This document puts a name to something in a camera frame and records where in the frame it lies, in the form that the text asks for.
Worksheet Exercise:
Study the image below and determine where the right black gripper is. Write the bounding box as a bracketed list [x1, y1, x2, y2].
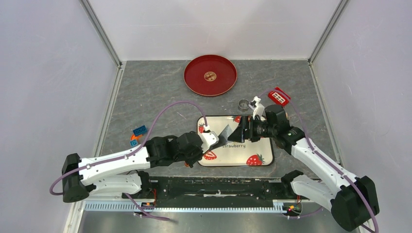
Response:
[228, 116, 276, 143]

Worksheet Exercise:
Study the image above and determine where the white strawberry tray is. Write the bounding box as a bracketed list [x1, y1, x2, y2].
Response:
[198, 116, 275, 167]

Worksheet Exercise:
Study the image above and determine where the round metal cookie cutter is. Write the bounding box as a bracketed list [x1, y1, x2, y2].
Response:
[238, 99, 249, 112]

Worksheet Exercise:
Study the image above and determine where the metal spatula orange handle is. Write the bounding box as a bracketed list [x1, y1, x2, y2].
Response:
[196, 122, 233, 162]

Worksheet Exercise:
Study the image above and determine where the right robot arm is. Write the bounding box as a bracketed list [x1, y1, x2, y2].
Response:
[228, 104, 379, 233]

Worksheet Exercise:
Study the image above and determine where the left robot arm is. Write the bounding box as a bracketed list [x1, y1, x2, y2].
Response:
[62, 131, 219, 203]

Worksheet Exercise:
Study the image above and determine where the red toy block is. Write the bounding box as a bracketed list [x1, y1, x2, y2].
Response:
[267, 87, 291, 107]

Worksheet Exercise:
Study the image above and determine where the small blue toy brick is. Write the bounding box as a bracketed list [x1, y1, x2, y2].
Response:
[129, 139, 139, 148]

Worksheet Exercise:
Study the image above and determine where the orange arch toy block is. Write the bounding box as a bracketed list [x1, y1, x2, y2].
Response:
[130, 134, 143, 141]

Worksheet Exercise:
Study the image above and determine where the round red tray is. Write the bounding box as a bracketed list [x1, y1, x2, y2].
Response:
[184, 54, 238, 97]

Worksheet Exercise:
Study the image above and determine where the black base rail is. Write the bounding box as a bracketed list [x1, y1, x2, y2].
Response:
[131, 176, 297, 208]

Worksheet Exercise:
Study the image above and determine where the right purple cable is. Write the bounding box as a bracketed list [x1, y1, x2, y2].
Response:
[257, 88, 380, 233]

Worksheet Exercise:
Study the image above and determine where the purple cable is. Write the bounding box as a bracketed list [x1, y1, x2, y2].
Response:
[257, 88, 380, 233]
[49, 100, 209, 222]

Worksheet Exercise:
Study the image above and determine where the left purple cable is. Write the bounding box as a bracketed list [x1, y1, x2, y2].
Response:
[49, 100, 209, 222]

